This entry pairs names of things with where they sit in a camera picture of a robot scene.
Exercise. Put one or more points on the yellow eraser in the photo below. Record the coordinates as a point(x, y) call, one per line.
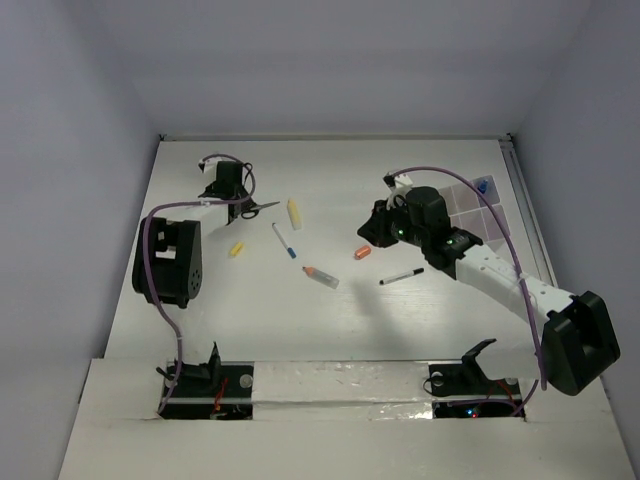
point(236, 249)

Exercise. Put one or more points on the white compartment organizer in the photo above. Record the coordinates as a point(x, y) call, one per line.
point(468, 212)

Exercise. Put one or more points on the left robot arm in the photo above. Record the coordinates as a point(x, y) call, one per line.
point(168, 256)

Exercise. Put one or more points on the black scissors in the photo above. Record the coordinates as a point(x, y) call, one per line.
point(251, 210)

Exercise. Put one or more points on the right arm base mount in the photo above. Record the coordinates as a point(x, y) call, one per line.
point(461, 390)

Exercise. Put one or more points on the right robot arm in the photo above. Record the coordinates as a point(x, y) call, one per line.
point(573, 336)

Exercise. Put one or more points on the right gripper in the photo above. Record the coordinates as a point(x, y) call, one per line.
point(375, 227)

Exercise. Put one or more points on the black marker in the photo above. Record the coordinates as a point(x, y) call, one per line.
point(401, 276)

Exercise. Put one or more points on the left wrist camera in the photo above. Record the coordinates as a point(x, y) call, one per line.
point(209, 164)

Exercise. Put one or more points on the blue cap white marker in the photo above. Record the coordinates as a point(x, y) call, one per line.
point(289, 249)

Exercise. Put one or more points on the orange highlighter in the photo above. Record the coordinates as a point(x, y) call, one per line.
point(362, 252)

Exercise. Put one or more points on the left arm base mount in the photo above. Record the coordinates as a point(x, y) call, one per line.
point(214, 390)

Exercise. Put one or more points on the yellow highlighter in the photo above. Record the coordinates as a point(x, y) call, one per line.
point(294, 215)

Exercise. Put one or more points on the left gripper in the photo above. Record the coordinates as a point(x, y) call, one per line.
point(242, 195)

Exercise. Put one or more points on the clear tube orange tip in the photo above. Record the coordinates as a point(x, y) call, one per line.
point(321, 277)

